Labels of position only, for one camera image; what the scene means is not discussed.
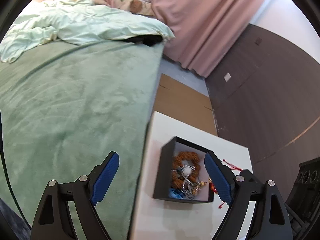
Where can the pink curtain right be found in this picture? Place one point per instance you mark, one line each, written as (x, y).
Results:
(204, 29)

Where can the pale green duvet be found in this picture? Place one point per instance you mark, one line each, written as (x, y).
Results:
(77, 22)

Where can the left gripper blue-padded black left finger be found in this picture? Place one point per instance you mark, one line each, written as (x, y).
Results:
(53, 218)

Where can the dark wall switch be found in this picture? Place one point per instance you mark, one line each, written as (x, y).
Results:
(258, 41)

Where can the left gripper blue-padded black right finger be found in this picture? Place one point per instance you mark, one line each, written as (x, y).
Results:
(270, 219)

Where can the flattened brown cardboard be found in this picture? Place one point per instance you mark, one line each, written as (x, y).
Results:
(184, 104)

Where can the black square jewelry box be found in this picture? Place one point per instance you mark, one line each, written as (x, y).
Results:
(182, 176)

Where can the bear print pillow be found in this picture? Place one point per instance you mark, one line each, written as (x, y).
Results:
(138, 7)

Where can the white side table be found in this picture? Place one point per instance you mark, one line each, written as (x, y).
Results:
(158, 219)

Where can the green velvet bed cover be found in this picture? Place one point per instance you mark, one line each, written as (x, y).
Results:
(65, 108)

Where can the white wall socket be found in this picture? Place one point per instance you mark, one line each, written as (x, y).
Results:
(227, 77)

